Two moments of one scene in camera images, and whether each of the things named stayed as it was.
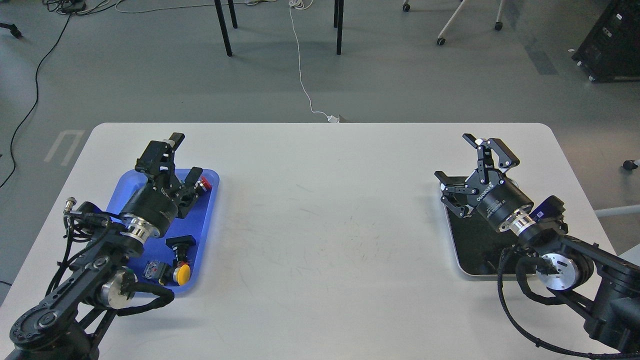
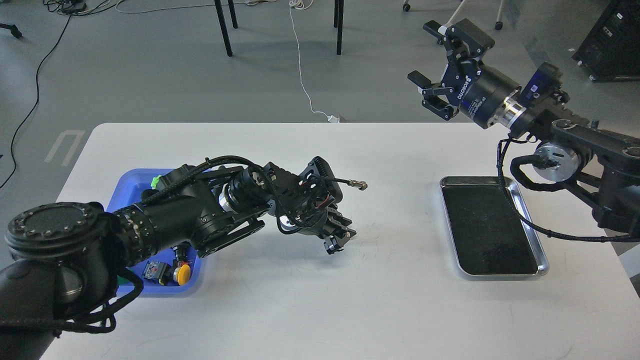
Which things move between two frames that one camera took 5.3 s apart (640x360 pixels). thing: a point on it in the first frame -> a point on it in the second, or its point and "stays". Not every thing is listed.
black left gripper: (159, 203) -> (310, 216)
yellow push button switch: (181, 274) stays
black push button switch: (180, 244) stays
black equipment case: (610, 51) stays
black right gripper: (495, 198) -> (478, 90)
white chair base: (441, 41) stays
